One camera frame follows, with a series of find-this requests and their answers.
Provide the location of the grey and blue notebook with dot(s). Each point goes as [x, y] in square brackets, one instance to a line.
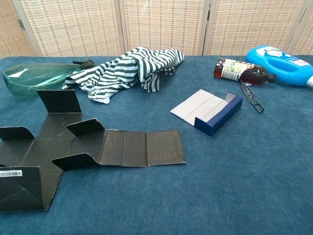
[220, 117]

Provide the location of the black-framed eyeglasses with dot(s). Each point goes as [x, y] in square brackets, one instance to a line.
[258, 108]

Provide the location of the striped black and white cloth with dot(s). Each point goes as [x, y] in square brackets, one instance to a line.
[117, 73]

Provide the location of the blue table cloth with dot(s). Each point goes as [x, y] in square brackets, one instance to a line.
[220, 183]

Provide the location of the brown labelled bottle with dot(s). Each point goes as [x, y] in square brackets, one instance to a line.
[252, 74]

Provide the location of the black unfolded cardboard box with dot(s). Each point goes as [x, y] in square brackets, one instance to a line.
[49, 142]

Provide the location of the woven folding screen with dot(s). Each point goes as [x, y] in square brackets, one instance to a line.
[73, 24]

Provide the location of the green spray bottle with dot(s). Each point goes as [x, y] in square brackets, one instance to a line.
[29, 78]

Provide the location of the blue pump bottle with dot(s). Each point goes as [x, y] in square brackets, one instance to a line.
[293, 76]

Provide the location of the dark screen hinge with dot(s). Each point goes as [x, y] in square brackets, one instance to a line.
[21, 24]

